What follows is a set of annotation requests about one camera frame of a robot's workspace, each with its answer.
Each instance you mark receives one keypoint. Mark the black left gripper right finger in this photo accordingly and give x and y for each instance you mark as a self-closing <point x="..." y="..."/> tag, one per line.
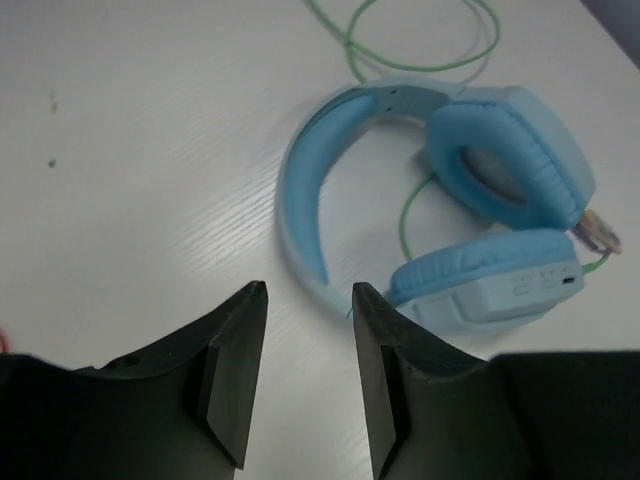
<point x="434" y="411"/>

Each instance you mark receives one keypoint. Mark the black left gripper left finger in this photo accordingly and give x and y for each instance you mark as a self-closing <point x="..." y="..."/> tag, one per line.
<point x="179" y="408"/>

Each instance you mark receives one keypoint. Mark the light blue headphones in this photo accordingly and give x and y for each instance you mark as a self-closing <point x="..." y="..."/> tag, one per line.
<point x="501" y="152"/>

